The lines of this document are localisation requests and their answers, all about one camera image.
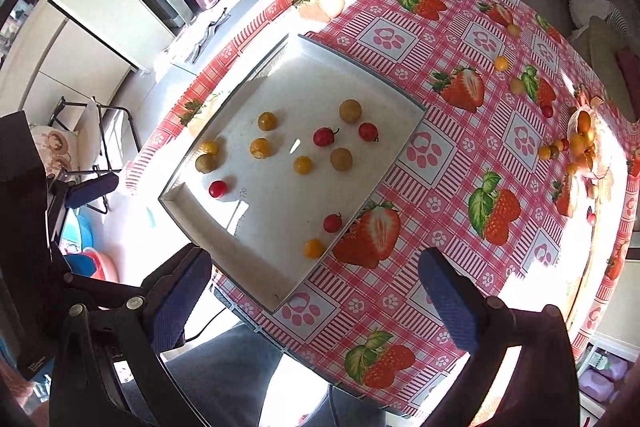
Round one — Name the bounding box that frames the black cable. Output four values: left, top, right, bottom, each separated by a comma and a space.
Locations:
185, 307, 226, 343

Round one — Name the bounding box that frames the strawberry print plaid tablecloth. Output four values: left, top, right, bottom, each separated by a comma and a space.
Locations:
125, 0, 640, 418

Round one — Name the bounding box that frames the clear glass bowl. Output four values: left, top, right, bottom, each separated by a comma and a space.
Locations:
567, 106, 613, 180

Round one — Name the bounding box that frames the beige cushion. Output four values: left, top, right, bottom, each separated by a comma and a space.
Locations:
587, 17, 631, 98

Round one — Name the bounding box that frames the white rectangular tray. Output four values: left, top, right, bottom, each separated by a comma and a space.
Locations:
158, 33, 427, 314

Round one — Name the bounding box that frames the blue plastic basin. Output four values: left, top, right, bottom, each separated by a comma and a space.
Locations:
62, 209, 98, 273

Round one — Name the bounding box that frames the metal folding chair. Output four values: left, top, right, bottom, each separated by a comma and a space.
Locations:
50, 96, 143, 215

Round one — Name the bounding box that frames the white cabinet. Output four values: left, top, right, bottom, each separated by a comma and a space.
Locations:
0, 0, 193, 142

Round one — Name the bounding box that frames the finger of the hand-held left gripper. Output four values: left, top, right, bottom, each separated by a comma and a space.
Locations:
65, 172, 120, 210

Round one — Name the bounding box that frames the pile of orange tomatoes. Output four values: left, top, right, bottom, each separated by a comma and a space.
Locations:
570, 112, 598, 172

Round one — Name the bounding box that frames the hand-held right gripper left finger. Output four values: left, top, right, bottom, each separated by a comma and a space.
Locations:
50, 243, 213, 427

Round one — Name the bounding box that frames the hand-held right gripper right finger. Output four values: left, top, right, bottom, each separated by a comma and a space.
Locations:
417, 247, 587, 427

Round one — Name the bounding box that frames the person's jeans leg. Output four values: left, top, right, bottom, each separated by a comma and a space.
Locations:
165, 322, 386, 427

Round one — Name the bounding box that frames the pink plastic basin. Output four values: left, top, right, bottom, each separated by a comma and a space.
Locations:
82, 247, 121, 283

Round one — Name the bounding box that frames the cartoon print cushion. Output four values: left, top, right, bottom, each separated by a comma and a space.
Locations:
30, 127, 81, 172

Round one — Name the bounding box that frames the purple plastic bottle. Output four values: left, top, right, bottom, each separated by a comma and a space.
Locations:
597, 354, 628, 380
580, 372, 613, 400

